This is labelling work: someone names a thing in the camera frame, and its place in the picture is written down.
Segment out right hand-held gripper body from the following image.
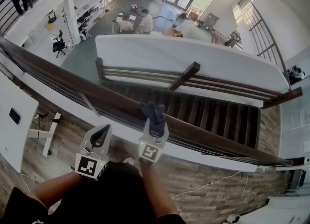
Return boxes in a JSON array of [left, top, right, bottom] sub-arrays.
[[137, 137, 168, 166]]

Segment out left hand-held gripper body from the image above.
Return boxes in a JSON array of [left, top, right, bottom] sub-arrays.
[[70, 142, 112, 182]]

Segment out dark blue cloth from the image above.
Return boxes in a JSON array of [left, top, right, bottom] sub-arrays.
[[139, 101, 167, 138]]

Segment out dark wooden handrail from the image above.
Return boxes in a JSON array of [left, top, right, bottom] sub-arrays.
[[0, 36, 294, 167]]

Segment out person's right forearm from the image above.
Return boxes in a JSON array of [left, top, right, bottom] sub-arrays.
[[140, 163, 180, 220]]

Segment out person's left forearm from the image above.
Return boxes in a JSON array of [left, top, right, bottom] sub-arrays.
[[29, 169, 84, 210]]

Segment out black metal balcony railing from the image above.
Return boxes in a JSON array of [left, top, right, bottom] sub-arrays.
[[237, 0, 292, 91], [0, 0, 71, 37]]

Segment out brown wooden staircase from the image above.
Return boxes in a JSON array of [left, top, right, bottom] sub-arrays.
[[103, 82, 262, 150]]

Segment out brown wooden stair balustrade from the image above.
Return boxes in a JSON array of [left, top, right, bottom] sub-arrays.
[[95, 57, 303, 110]]

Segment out white desk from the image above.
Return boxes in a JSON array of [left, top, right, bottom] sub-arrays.
[[0, 72, 39, 174]]

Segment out black smartphone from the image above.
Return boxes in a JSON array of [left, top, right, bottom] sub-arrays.
[[9, 107, 22, 125]]

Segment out black office chair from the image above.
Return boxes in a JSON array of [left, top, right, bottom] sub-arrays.
[[52, 29, 68, 58]]

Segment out brown cardboard boxes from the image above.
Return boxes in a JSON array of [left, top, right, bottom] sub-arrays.
[[164, 27, 185, 39]]

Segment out white exercise machine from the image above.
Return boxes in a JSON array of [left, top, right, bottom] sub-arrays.
[[77, 23, 92, 42]]

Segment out white round device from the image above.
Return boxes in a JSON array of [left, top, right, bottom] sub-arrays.
[[226, 214, 241, 224]]

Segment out dark work table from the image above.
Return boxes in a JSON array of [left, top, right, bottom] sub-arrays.
[[111, 11, 138, 35]]

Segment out black stool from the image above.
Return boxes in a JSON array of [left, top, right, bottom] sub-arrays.
[[47, 9, 58, 24]]

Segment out white shelving unit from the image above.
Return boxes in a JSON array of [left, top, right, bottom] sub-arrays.
[[73, 0, 108, 32]]

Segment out white equipment box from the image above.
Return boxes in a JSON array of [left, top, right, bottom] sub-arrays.
[[265, 195, 310, 224]]

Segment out white desk leg frame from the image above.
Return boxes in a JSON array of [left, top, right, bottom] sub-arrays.
[[26, 112, 62, 158]]

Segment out black cable bundle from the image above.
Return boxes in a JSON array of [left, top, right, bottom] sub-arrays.
[[33, 111, 62, 125]]

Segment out white floor cable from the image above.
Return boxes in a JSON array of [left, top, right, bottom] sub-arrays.
[[170, 161, 294, 203]]

